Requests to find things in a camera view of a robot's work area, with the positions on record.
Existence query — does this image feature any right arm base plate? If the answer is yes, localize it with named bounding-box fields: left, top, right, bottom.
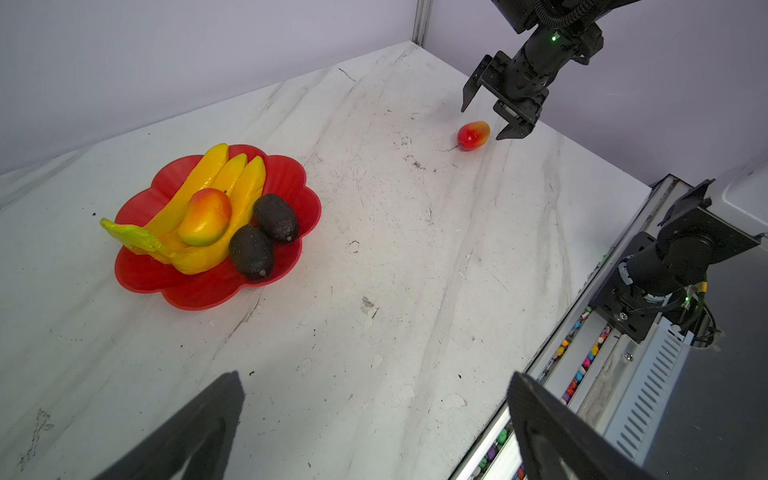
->
left=590, top=180, right=761, bottom=343

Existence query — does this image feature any red-yellow fake mango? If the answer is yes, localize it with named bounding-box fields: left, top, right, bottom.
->
left=456, top=121, right=491, bottom=151
left=177, top=188, right=232, bottom=247

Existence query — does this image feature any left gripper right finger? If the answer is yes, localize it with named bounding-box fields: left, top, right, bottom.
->
left=506, top=372, right=652, bottom=480

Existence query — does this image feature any dark fake avocado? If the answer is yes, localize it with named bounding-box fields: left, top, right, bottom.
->
left=229, top=224, right=275, bottom=281
left=252, top=193, right=300, bottom=245

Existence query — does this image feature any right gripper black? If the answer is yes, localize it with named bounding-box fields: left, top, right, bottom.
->
left=461, top=26, right=604, bottom=140

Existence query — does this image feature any red flower-shaped fruit bowl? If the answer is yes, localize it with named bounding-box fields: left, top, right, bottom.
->
left=114, top=144, right=322, bottom=311

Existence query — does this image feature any aluminium frame rail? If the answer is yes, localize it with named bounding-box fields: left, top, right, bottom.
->
left=446, top=173, right=715, bottom=480

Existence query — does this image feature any yellow fake banana bunch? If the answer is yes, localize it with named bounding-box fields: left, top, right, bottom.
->
left=100, top=144, right=267, bottom=275

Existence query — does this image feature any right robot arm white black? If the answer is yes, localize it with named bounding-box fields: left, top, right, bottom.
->
left=461, top=0, right=635, bottom=140

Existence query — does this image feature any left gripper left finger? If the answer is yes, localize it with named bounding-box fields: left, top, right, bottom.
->
left=97, top=371, right=245, bottom=479

